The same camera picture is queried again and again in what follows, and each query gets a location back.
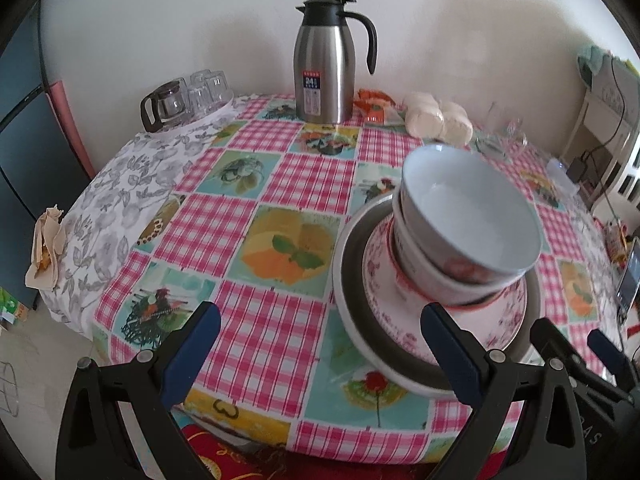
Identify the small white red-patterned bowl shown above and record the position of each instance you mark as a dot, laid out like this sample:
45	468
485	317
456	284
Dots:
460	205

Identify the dark blue cabinet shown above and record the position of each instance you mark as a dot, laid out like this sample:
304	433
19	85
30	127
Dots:
30	160

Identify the round stainless steel plate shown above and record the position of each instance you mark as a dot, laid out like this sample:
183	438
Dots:
357	270

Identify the stainless steel thermos jug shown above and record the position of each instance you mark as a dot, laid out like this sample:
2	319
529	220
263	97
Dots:
320	60

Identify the grey floral cloth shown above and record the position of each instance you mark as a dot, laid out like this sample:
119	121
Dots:
110	200

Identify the pink checkered tablecloth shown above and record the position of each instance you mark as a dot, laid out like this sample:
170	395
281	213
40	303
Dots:
250	310

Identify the crumpled paper tissue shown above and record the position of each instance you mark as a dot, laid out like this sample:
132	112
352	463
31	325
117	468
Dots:
47	245

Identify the clear plastic container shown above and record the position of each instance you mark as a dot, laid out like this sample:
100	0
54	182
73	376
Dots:
560	175

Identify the teal cloth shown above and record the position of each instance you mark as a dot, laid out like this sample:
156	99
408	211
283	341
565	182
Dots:
595	60

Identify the black power adapter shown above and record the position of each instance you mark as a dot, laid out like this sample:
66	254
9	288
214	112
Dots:
579	170

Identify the white shelf unit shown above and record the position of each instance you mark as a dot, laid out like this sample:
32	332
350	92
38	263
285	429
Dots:
600	115

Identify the orange snack packet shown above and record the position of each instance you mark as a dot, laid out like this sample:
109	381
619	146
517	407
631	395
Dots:
377	107

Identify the red embroidered cloth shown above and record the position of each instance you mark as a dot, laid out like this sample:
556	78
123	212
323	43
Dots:
235	457

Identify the white plastic basket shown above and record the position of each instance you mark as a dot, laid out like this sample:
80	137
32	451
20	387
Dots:
627	180

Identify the white square plate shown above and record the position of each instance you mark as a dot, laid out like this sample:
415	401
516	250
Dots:
345	290

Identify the bag of white buns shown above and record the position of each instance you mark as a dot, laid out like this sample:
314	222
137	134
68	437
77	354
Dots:
430	117

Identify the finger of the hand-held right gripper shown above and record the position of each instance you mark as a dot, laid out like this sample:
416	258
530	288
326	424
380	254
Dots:
552	347
607	357

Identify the clear glass cup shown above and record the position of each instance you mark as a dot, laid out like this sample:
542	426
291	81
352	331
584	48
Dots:
198	95
217	87

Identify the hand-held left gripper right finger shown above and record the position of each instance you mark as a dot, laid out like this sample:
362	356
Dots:
450	355

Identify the smartphone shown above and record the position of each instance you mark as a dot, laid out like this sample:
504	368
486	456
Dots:
630	277

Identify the pink board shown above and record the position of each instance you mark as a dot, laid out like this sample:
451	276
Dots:
67	120

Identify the plain white square bowl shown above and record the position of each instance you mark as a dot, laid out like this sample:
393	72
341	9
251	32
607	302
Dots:
425	272

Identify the glass coffee pot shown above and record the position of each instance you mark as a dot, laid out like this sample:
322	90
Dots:
170	105

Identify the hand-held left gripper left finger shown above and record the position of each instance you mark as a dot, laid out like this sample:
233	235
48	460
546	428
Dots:
192	350

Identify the round floral plate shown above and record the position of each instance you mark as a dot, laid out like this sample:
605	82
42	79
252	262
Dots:
395	310

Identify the green box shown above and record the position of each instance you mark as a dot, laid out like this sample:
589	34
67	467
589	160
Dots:
12	305

